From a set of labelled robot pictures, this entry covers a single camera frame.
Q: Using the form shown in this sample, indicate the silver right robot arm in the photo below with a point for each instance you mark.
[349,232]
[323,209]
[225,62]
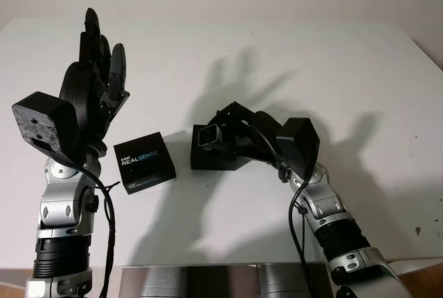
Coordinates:
[332,215]

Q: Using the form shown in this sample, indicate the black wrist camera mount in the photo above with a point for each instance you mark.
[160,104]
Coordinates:
[297,142]
[41,125]

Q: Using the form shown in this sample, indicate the black RealSense box lid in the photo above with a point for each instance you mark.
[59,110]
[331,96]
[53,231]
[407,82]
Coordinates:
[145,166]

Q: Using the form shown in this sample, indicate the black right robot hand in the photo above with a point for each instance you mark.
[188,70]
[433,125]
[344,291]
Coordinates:
[266,132]

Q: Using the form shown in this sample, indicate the black camera box base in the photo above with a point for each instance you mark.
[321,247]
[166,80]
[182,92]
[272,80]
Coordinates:
[214,161]

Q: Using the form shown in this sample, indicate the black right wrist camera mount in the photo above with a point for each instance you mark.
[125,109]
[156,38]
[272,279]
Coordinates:
[297,142]

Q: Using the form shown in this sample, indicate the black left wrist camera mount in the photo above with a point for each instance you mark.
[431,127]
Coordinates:
[41,125]

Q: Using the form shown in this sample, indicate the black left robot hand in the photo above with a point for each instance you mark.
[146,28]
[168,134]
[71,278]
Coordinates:
[78,94]

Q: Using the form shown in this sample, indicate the silver right robot thigh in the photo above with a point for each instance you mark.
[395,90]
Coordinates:
[282,282]

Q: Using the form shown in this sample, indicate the silver RealSense camera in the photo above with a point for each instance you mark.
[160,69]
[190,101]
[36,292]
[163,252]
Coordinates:
[208,137]

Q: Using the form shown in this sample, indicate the silver left robot thigh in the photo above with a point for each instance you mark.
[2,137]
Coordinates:
[164,282]

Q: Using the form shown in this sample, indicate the silver robot thigh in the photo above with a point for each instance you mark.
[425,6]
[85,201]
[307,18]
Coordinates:
[164,282]
[282,282]

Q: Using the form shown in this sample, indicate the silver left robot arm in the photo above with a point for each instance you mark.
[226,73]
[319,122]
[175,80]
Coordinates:
[62,208]

